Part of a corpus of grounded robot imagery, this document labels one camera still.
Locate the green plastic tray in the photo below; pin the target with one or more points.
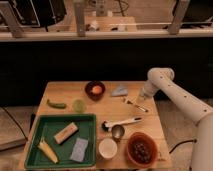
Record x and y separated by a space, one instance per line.
47 126

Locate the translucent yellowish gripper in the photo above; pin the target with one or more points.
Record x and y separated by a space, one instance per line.
141 98

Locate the yellow corn cob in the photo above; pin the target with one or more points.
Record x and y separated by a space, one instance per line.
48 151

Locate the orange bowl with dark food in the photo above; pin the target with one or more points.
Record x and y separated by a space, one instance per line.
141 150

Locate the green pepper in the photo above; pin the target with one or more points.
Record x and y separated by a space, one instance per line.
56 105

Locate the small metal measuring cup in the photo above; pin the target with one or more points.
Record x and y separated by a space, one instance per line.
118 131

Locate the wooden block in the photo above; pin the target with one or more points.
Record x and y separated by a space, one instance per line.
62 135

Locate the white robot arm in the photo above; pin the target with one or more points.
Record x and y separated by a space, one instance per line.
199 112

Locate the green lime slice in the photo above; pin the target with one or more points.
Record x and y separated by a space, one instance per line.
79 106

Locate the white handled measuring spoon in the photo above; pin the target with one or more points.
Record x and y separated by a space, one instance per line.
107 126

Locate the orange egg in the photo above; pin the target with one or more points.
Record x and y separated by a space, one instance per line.
96 90

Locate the white plastic cup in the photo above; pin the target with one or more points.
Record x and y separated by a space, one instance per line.
107 148

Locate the light blue cloth piece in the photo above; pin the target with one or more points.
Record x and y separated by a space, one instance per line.
120 90

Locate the dark brown bowl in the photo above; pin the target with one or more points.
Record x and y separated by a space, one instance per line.
88 89

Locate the blue sponge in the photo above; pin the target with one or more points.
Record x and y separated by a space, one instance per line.
79 150

